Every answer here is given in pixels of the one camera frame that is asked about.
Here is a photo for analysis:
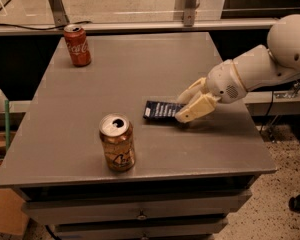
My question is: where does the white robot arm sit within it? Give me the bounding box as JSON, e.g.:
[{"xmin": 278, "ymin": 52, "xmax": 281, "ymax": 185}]
[{"xmin": 175, "ymin": 14, "xmax": 300, "ymax": 123}]

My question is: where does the metal frame bracket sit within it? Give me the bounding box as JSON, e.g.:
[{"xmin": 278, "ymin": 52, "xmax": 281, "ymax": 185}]
[
  {"xmin": 48, "ymin": 0, "xmax": 69, "ymax": 26},
  {"xmin": 183, "ymin": 0, "xmax": 197, "ymax": 27}
]

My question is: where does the metal frame bracket left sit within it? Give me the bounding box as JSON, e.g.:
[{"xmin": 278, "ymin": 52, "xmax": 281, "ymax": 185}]
[{"xmin": 48, "ymin": 0, "xmax": 69, "ymax": 26}]

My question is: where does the black chair caster wheel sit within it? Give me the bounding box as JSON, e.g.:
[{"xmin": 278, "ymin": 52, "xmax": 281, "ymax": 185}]
[{"xmin": 288, "ymin": 194, "xmax": 300, "ymax": 213}]

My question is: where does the grey drawer cabinet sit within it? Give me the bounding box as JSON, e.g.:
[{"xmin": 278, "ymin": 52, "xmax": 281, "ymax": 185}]
[{"xmin": 0, "ymin": 33, "xmax": 276, "ymax": 240}]

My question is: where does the blue rxbar wrapper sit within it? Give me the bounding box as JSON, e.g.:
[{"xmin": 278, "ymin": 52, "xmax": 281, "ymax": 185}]
[{"xmin": 143, "ymin": 101, "xmax": 184, "ymax": 120}]

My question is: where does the orange gold soda can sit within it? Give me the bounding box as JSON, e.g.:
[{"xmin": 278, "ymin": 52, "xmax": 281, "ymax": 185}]
[{"xmin": 99, "ymin": 113, "xmax": 136, "ymax": 172}]

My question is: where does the metal frame bracket right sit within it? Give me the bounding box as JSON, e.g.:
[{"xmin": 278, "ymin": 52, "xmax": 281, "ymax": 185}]
[{"xmin": 183, "ymin": 0, "xmax": 197, "ymax": 27}]

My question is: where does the green pole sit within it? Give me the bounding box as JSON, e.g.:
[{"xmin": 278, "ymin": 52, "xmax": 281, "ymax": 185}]
[{"xmin": 4, "ymin": 99, "xmax": 10, "ymax": 151}]

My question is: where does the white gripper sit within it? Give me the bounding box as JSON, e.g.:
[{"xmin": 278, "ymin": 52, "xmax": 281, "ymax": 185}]
[{"xmin": 175, "ymin": 60, "xmax": 247, "ymax": 123}]

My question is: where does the black cable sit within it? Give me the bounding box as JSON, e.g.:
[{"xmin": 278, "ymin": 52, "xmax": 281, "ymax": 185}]
[{"xmin": 0, "ymin": 20, "xmax": 93, "ymax": 31}]

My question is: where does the red coca-cola can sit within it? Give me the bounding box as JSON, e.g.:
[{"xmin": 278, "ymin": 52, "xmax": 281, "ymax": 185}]
[{"xmin": 64, "ymin": 24, "xmax": 91, "ymax": 67}]

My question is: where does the cardboard box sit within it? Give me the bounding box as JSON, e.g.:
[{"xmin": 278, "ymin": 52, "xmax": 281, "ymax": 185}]
[{"xmin": 0, "ymin": 189, "xmax": 29, "ymax": 240}]

